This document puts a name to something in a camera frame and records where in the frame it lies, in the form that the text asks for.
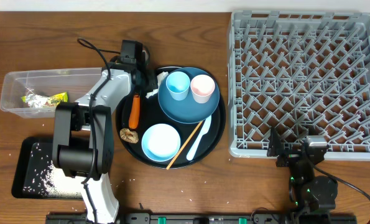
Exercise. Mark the dark blue plate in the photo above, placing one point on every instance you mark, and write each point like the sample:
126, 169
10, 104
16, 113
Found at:
187, 111

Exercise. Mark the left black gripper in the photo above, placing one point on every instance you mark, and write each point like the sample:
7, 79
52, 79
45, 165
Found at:
153, 73

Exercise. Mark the black rectangular tray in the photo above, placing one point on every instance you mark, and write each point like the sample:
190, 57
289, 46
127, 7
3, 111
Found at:
22, 164

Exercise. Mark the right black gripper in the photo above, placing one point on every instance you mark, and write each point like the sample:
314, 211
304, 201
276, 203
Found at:
276, 148

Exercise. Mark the round black tray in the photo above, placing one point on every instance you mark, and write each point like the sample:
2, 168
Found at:
151, 114

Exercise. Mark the grey dishwasher rack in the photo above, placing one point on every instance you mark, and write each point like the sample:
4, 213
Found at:
301, 73

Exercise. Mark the orange carrot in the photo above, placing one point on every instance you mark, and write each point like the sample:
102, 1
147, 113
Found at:
135, 111

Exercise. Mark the clear plastic bin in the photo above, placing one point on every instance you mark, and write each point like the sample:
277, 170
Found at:
76, 82

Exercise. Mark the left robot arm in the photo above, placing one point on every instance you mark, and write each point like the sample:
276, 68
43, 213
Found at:
83, 142

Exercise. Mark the light blue bowl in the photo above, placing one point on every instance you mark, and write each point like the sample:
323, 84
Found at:
160, 142

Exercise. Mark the light blue plastic spoon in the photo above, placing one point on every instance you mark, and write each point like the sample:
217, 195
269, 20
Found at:
204, 130

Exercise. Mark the pile of white rice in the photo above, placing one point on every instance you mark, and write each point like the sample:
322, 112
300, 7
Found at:
60, 183

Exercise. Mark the yellow snack wrapper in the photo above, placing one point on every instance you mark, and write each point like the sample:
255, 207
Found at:
39, 101

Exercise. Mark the white tissue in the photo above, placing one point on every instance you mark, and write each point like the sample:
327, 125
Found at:
160, 78

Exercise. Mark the wooden chopstick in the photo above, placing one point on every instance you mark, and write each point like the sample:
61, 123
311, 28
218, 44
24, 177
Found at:
184, 145

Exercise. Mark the brown walnut shell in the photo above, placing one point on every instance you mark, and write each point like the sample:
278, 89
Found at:
129, 136

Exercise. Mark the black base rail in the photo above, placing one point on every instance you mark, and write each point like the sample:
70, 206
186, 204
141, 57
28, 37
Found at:
255, 218

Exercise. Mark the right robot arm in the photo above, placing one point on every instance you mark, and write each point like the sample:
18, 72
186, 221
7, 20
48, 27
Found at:
313, 195

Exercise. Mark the pink cup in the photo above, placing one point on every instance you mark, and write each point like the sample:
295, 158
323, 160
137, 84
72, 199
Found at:
202, 87

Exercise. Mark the light blue cup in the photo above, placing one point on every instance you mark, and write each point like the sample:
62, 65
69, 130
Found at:
178, 84

